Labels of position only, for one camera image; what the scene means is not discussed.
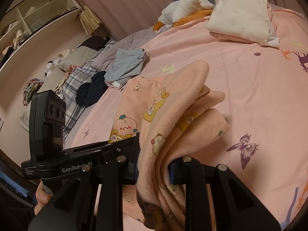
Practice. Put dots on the plaid grey shirt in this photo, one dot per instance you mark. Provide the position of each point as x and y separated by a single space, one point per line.
79 76

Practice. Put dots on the white and orange plush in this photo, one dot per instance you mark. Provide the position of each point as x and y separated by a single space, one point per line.
180 9

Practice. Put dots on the pink cartoon print garment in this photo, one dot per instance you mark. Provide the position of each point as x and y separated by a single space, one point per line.
172 116

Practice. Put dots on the black and white plush toy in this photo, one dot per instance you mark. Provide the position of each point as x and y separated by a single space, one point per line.
49 68

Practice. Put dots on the dark navy garment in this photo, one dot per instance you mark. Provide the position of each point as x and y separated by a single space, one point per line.
89 93

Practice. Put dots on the white wall shelf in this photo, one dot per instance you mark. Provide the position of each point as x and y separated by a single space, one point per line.
28 21

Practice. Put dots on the cream folded blanket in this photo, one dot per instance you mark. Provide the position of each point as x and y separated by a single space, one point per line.
245 21

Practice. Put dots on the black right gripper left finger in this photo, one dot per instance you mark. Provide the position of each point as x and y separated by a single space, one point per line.
119 171

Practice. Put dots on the person's left hand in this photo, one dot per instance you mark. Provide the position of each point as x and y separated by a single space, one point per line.
42 198

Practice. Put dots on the pink printed bed sheet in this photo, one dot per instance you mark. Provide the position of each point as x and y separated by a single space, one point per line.
265 106

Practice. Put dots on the grey pillow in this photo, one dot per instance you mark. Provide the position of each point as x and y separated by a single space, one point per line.
77 58

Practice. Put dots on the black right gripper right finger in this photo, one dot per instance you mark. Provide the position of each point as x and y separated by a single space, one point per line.
199 211

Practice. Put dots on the colourful floral cloth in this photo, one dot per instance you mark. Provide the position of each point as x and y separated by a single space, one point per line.
30 89

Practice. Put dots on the beige hanging tassel bundle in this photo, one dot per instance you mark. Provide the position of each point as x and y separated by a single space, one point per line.
89 21

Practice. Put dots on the light blue folded garment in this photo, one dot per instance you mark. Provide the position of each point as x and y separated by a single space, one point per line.
127 64

